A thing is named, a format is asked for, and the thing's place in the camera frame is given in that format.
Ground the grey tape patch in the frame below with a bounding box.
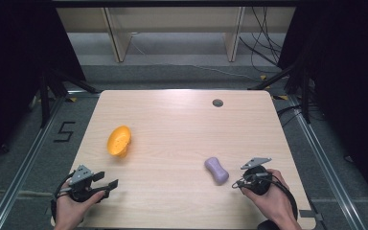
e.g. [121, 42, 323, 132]
[298, 208, 324, 222]

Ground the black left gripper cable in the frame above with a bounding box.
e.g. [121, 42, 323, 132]
[50, 171, 77, 224]

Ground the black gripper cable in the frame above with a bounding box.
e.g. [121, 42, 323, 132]
[50, 171, 77, 224]
[266, 174, 299, 222]

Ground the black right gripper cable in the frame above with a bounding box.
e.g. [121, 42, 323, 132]
[266, 174, 299, 222]

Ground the dark round object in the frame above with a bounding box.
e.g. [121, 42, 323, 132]
[256, 218, 281, 230]

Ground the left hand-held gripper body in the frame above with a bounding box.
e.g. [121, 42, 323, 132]
[67, 164, 107, 203]

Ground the person's left hand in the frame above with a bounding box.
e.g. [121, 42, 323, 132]
[54, 189, 107, 225]

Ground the person's right hand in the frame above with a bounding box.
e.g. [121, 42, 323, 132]
[241, 169, 299, 222]

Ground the black metal stand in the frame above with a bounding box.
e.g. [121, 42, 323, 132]
[38, 65, 101, 129]
[248, 54, 314, 125]

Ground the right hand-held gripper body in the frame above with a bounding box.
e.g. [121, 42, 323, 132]
[240, 156, 273, 196]

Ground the bundle of black cables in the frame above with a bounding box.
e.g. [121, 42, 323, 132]
[239, 6, 285, 75]

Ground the black tape floor mark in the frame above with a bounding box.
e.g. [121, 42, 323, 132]
[53, 121, 77, 144]

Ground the purple soap bar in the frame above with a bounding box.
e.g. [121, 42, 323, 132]
[203, 156, 230, 186]

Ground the aluminium floor rail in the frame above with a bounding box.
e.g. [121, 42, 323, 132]
[0, 90, 101, 230]
[269, 92, 367, 230]

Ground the black curtain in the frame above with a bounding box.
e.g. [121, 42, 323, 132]
[0, 0, 88, 175]
[277, 0, 368, 214]

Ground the orange soap dish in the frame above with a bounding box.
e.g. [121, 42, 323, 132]
[106, 125, 132, 158]

